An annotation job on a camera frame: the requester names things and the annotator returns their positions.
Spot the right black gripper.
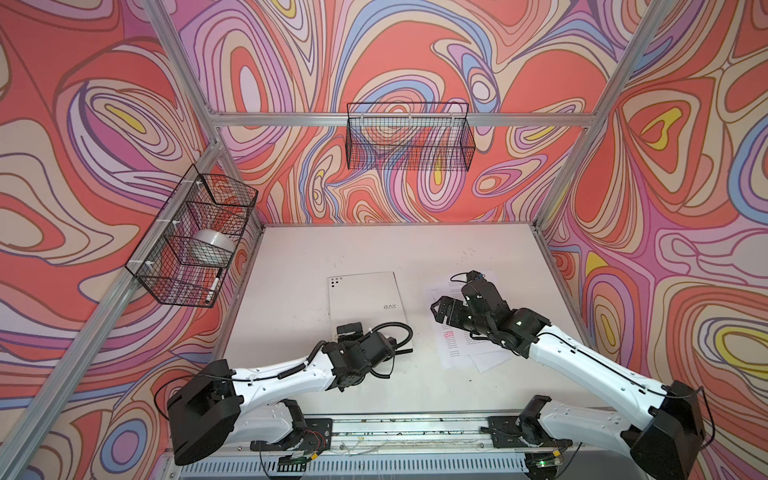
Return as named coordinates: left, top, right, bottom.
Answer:
left=429, top=296, right=493, bottom=337

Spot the printed paper sheet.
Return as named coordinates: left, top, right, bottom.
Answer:
left=423, top=282, right=477, bottom=371
left=425, top=272, right=514, bottom=371

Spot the white folder black inside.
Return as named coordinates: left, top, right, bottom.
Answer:
left=327, top=271, right=408, bottom=341

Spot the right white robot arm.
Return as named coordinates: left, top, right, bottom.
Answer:
left=430, top=271, right=706, bottom=479

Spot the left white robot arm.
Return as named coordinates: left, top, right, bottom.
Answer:
left=166, top=324, right=412, bottom=466

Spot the bottom blank paper sheet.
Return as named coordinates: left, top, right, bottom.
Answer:
left=470, top=350, right=514, bottom=373

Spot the white marker pen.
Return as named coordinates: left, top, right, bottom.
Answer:
left=204, top=277, right=220, bottom=305

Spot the silver tape roll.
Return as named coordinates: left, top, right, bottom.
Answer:
left=189, top=229, right=236, bottom=268

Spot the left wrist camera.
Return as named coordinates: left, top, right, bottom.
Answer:
left=336, top=322, right=364, bottom=342

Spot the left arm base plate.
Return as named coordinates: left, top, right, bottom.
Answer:
left=250, top=417, right=333, bottom=455

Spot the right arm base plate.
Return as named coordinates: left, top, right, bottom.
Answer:
left=479, top=415, right=573, bottom=449

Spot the black wire basket back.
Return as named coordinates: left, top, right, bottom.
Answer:
left=345, top=100, right=476, bottom=172

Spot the black wire basket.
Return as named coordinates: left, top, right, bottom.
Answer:
left=345, top=100, right=476, bottom=172
left=125, top=166, right=258, bottom=308

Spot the black wire basket left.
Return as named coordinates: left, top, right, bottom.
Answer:
left=125, top=166, right=258, bottom=308

